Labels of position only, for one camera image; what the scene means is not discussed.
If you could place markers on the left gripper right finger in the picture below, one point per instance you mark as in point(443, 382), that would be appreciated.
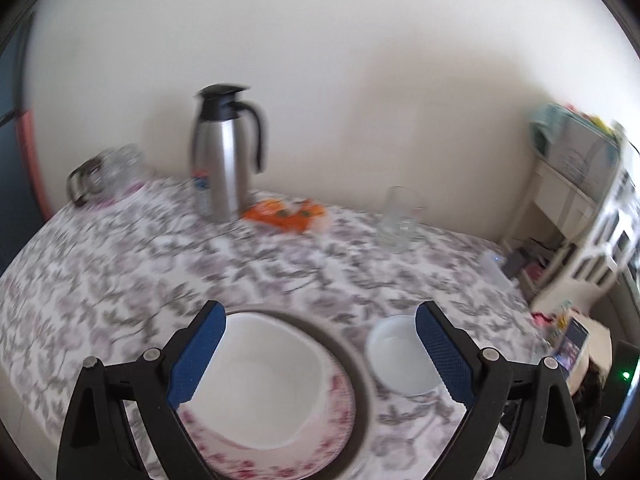
point(531, 402)

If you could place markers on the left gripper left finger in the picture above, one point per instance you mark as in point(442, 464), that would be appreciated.
point(97, 441)

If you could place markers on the small white bowl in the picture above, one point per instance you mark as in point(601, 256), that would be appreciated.
point(398, 359)

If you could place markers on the white square bowl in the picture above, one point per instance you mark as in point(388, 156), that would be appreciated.
point(264, 381)

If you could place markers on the smartphone on stand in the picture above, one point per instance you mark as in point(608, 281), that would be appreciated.
point(571, 346)

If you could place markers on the floral pink rimmed plate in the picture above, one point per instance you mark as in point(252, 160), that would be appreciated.
point(317, 445)

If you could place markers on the floral grey tablecloth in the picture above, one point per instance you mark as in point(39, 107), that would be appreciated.
point(113, 282)

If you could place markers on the black power adapter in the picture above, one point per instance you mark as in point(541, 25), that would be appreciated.
point(515, 262)

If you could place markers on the round metal tray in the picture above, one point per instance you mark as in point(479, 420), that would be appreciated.
point(353, 458)

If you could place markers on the white power strip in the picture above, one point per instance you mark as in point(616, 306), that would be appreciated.
point(492, 263)

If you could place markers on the white shelf unit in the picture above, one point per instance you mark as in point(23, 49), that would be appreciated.
point(579, 217)

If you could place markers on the clear glass mug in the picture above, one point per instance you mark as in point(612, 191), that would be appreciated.
point(402, 212)

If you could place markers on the upturned glass cup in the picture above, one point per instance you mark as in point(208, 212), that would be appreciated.
point(123, 171)

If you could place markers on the orange snack packet left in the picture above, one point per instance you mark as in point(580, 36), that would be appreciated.
point(270, 211)

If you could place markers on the orange snack packet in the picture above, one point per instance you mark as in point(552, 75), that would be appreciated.
point(270, 211)
point(309, 217)

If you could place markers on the orange snack packet right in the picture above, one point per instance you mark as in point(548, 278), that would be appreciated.
point(309, 217)

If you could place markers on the stainless steel thermos jug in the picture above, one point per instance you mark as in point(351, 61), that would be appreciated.
point(227, 145)

